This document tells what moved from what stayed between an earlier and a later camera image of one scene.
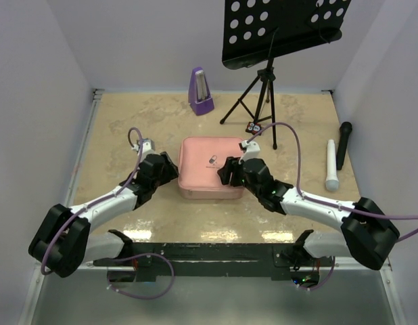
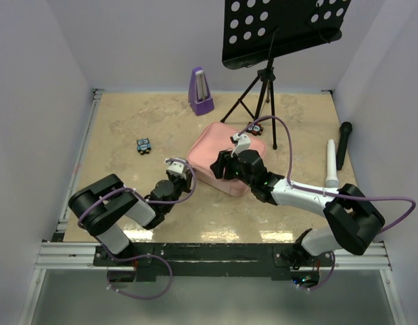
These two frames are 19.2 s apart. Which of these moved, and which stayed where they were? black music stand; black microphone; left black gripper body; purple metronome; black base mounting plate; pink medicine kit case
Moved: left black gripper body; pink medicine kit case
Stayed: black microphone; black music stand; black base mounting plate; purple metronome
